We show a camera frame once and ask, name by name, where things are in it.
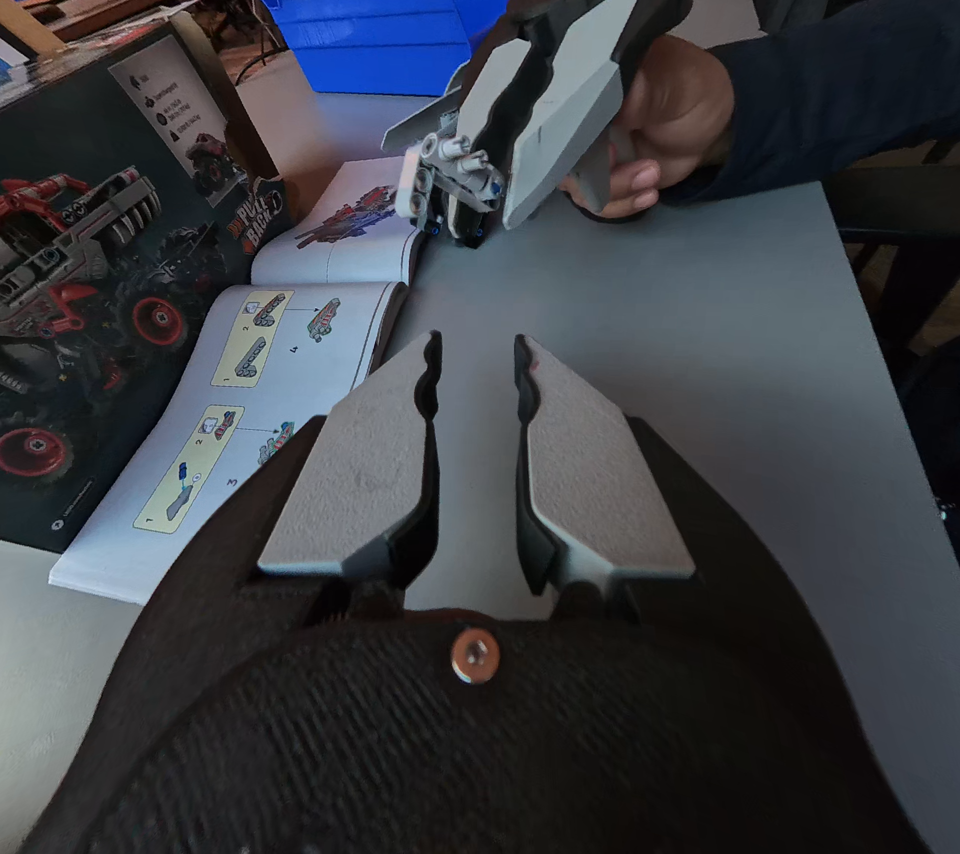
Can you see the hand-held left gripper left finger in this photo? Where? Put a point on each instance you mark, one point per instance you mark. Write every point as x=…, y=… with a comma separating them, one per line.
x=360, y=464

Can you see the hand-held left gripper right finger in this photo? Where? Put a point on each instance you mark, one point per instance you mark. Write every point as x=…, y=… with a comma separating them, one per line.
x=592, y=472

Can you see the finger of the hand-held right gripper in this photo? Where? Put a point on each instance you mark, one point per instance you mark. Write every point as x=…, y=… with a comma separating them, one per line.
x=487, y=89
x=577, y=97

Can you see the partly built lego truck model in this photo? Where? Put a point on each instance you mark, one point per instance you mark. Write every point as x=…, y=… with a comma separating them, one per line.
x=450, y=172

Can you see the person's right forearm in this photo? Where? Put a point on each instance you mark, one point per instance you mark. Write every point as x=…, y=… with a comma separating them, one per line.
x=825, y=82

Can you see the open lego instruction booklet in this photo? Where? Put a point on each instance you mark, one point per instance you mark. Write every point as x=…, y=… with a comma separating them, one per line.
x=247, y=374

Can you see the black lego set box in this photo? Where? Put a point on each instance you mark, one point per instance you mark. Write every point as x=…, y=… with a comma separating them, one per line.
x=90, y=254

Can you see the person's right hand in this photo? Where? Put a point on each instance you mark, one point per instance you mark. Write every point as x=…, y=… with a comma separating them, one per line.
x=679, y=112

